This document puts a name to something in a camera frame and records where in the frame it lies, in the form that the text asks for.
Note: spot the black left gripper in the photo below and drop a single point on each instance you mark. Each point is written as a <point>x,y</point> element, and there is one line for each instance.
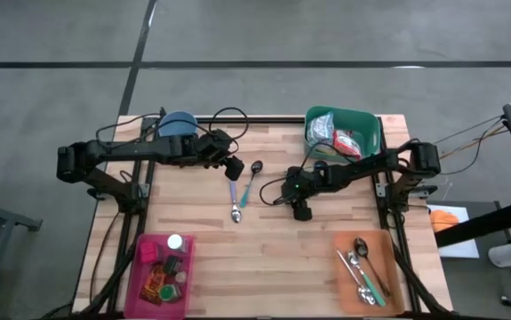
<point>213,144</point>

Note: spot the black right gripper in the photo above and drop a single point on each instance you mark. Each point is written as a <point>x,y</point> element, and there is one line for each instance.
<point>297,183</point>

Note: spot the red ramen noodle packet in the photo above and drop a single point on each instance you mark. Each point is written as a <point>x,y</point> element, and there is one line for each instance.
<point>347,144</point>

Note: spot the green plastic bin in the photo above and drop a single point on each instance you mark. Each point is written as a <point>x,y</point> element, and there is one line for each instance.
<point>366,126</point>

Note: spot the all black long spoon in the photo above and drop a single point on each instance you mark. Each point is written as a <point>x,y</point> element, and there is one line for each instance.
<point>361,246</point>

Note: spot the plain silver spoon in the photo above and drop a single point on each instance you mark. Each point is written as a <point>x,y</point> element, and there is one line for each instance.
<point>348,269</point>

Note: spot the white lid spice jar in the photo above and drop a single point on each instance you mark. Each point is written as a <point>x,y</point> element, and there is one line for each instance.
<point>176,242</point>

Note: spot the green pepper spice tin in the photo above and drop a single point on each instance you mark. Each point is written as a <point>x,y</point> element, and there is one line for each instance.
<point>173,264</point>

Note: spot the orange brown snack packet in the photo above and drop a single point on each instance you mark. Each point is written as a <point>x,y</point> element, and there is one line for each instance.
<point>152,286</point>

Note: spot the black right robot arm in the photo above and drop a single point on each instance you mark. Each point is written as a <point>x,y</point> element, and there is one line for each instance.
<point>370,166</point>

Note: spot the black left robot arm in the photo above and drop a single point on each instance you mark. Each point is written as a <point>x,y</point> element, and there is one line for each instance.
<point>117,151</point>

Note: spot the blue bowl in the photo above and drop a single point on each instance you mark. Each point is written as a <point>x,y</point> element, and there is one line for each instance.
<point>177,123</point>

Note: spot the orange plastic tray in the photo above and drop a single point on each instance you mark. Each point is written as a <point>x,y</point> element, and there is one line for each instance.
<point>393,266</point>

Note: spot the orange cloth object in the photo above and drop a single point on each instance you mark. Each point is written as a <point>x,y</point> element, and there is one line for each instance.
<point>444,221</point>

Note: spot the white paper sheet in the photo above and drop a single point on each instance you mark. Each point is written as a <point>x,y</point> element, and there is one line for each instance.
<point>459,246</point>

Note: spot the pink plastic tray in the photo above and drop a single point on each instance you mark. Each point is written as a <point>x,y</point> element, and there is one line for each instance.
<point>146,306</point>

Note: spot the black metal beam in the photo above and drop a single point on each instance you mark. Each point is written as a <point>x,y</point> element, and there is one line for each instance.
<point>481,229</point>

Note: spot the dark metal table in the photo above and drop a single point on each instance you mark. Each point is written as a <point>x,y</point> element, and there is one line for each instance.
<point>15,218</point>

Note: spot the black aluminium table frame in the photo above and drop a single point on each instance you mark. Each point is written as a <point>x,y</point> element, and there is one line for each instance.
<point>250,120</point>

